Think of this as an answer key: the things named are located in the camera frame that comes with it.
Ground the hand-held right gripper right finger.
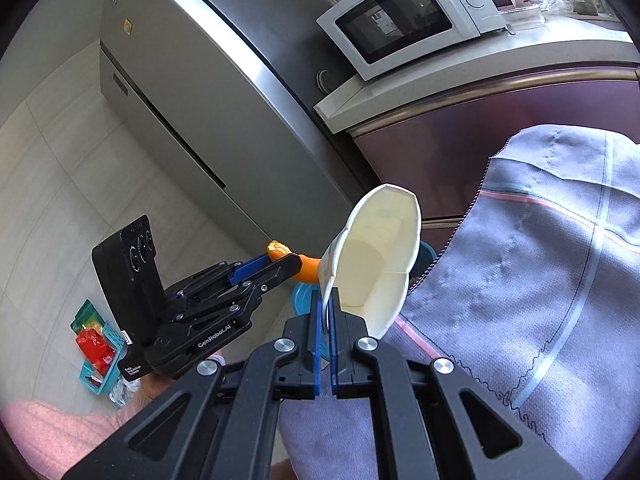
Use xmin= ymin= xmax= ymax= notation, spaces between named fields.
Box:
xmin=329 ymin=292 xmax=583 ymax=480

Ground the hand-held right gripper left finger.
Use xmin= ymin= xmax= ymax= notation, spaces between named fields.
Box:
xmin=62 ymin=290 xmax=322 ymax=480

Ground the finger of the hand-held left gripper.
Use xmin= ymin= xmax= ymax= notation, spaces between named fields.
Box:
xmin=235 ymin=254 xmax=304 ymax=306
xmin=220 ymin=251 xmax=275 ymax=283

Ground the orange peel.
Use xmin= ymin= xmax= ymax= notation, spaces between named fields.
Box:
xmin=266 ymin=240 xmax=321 ymax=285

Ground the teal waste bin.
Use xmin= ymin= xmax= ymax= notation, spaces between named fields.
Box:
xmin=291 ymin=240 xmax=437 ymax=361

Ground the large blue dotted paper cup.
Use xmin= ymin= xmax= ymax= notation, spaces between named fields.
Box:
xmin=318 ymin=184 xmax=422 ymax=340

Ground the large teal floor basket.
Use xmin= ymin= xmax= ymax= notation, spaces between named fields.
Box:
xmin=70 ymin=300 xmax=126 ymax=361

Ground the green snack packet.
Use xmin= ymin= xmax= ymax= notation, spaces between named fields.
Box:
xmin=72 ymin=305 xmax=101 ymax=333

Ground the red snack packet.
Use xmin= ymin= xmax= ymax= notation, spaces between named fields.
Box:
xmin=75 ymin=325 xmax=113 ymax=376

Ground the small teal floor basket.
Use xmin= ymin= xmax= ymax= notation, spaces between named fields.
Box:
xmin=80 ymin=362 xmax=121 ymax=395

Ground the white plastic bag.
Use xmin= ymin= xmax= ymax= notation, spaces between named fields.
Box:
xmin=109 ymin=377 xmax=133 ymax=406

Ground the grey refrigerator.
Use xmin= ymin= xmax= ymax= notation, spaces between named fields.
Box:
xmin=99 ymin=0 xmax=381 ymax=261

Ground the checked grey tablecloth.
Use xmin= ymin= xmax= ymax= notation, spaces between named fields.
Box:
xmin=277 ymin=124 xmax=640 ymax=480

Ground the kitchen counter with purple cabinets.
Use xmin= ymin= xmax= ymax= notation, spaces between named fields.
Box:
xmin=314 ymin=0 xmax=640 ymax=231

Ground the white microwave oven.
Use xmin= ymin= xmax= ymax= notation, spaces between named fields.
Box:
xmin=316 ymin=0 xmax=507 ymax=81

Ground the glass bowl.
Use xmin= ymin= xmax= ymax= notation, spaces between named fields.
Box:
xmin=505 ymin=2 xmax=546 ymax=31

